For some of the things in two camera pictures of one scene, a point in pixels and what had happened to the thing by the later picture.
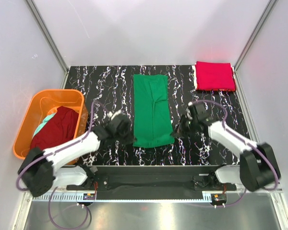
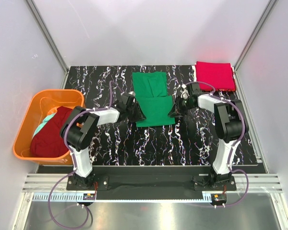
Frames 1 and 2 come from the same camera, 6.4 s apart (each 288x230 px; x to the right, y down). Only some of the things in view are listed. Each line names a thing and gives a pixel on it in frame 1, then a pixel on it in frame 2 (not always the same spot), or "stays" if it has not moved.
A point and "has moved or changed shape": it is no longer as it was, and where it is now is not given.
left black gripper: x=130 y=138 -> x=139 y=115
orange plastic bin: x=45 y=103 stays
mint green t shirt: x=45 y=120 stays
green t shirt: x=152 y=123 has moved or changed shape
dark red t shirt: x=60 y=128 stays
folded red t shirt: x=215 y=76 stays
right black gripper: x=182 y=132 -> x=176 y=111
